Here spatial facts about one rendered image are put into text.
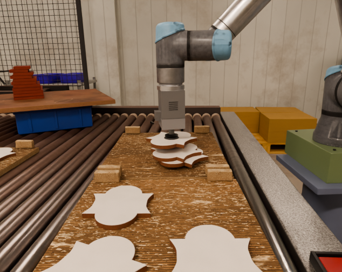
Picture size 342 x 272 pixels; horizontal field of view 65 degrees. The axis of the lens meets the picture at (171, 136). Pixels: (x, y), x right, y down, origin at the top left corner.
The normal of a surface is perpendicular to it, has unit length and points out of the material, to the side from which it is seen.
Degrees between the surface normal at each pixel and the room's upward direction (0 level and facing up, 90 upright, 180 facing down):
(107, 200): 0
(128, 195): 0
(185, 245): 0
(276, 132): 90
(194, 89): 90
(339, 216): 90
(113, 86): 90
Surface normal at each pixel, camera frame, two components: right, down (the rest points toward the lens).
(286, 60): 0.05, 0.28
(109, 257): -0.01, -0.96
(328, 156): -1.00, 0.03
